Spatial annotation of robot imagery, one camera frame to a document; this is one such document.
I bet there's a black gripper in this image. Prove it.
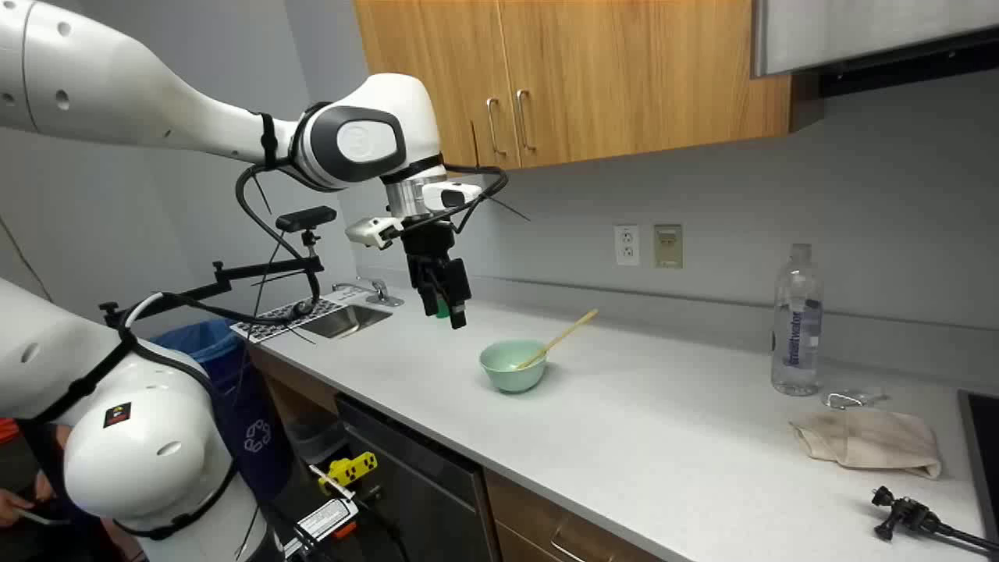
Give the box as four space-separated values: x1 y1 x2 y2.
396 212 472 335

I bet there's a wooden spoon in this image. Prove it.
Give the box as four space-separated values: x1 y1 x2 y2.
515 307 601 375

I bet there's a mint green bowl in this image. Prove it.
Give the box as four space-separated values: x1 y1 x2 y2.
478 337 552 397

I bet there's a bystander hand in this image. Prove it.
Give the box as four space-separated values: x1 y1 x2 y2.
0 485 51 534

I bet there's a metal faucet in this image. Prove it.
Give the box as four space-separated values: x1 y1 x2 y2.
332 279 405 309

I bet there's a steel sink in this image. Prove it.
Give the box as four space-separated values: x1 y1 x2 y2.
297 299 396 343

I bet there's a grid drying mat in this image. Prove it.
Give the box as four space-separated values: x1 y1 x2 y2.
229 295 347 345

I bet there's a wooden base cabinet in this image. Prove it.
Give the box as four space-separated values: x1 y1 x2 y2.
246 345 351 465

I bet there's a black dishwasher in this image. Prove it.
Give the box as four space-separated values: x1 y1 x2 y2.
334 391 492 562

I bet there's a yellow hand tool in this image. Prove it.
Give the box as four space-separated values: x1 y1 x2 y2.
312 451 385 499

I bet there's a white and red device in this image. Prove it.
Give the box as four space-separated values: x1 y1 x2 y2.
287 497 361 549

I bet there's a wooden drawer front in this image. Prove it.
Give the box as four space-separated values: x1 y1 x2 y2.
479 469 668 562

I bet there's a wooden cabinet door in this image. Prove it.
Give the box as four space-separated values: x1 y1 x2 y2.
351 0 506 172
497 0 795 172

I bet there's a clear plastic water bottle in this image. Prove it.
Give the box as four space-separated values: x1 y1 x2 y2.
772 239 828 401

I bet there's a person in orange shirt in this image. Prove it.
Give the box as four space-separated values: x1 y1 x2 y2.
0 416 113 562

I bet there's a beige cloth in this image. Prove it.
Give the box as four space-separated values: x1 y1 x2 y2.
786 402 947 481

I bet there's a black stove top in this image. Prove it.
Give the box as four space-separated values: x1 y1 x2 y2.
955 387 999 542

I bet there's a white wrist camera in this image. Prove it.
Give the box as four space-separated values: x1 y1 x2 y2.
344 212 405 253

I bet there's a metal cabinet handle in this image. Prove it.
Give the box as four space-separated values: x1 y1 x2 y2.
513 83 541 157
479 93 506 161

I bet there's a white wall power outlet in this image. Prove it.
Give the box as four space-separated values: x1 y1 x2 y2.
613 221 643 269

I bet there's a beige wall switch plate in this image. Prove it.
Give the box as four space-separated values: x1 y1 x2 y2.
653 221 687 270

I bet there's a wooden wall cabinet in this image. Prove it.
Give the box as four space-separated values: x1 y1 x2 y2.
351 0 824 172

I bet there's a metal key ring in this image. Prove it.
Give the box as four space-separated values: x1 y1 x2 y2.
824 387 891 411

